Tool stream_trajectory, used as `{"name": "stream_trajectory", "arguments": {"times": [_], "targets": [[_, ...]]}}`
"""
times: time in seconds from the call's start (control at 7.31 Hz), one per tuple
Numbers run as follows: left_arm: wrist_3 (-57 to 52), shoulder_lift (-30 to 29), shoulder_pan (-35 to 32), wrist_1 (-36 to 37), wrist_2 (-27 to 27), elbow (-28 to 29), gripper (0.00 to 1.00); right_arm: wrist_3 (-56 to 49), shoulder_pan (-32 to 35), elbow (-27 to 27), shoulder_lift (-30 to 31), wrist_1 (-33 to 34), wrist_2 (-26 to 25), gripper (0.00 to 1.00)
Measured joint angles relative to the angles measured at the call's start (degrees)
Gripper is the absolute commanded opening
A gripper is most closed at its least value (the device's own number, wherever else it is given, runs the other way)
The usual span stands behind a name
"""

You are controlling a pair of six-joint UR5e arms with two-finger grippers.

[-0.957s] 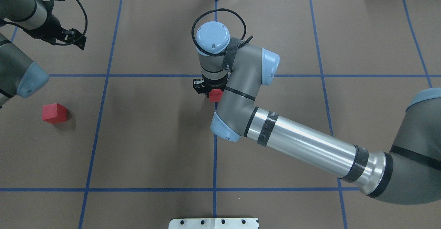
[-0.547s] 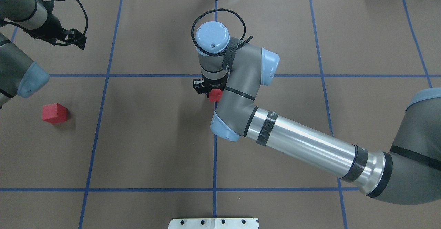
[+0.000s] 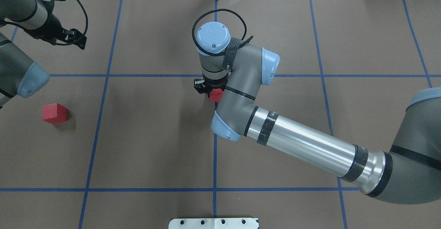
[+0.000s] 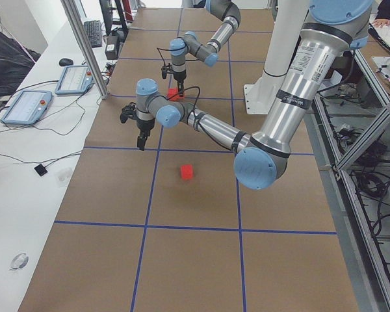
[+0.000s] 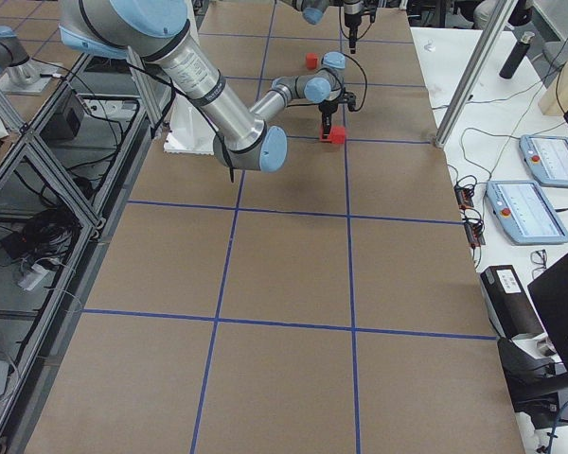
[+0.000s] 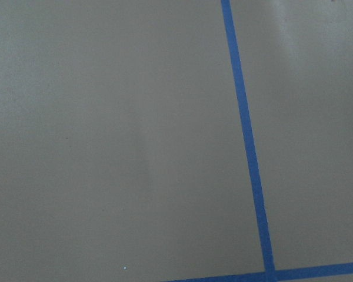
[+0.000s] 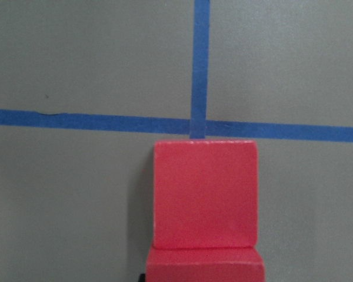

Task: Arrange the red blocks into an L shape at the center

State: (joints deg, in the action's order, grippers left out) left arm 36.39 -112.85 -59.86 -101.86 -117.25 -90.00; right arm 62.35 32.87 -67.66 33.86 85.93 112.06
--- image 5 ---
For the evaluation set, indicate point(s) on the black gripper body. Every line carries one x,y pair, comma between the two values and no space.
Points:
327,111
352,16

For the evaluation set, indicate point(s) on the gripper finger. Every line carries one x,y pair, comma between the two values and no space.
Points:
352,34
326,122

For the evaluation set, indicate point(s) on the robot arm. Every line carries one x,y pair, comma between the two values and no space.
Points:
159,33
313,12

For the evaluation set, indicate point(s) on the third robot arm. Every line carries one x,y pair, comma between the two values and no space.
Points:
19,73

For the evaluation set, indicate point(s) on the black water bottle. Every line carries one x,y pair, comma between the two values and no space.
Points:
516,55

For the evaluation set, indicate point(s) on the teach pendant near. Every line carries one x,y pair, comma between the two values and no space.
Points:
525,214

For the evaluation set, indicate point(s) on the teach pendant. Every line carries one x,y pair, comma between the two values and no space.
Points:
547,159
525,214

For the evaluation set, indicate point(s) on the teach pendant far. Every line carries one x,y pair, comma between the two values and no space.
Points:
547,159

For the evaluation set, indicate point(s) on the eyeglasses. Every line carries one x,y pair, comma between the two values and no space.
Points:
539,259

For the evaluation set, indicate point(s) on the black power brick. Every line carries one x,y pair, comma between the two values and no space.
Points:
65,123

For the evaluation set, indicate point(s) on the black box with label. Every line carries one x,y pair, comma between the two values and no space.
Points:
509,308

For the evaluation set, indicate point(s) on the black monitor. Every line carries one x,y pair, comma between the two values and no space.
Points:
549,294

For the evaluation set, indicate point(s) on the white pedestal base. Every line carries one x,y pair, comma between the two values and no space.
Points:
189,132

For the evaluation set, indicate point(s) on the aluminium frame post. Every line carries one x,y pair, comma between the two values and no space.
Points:
473,70

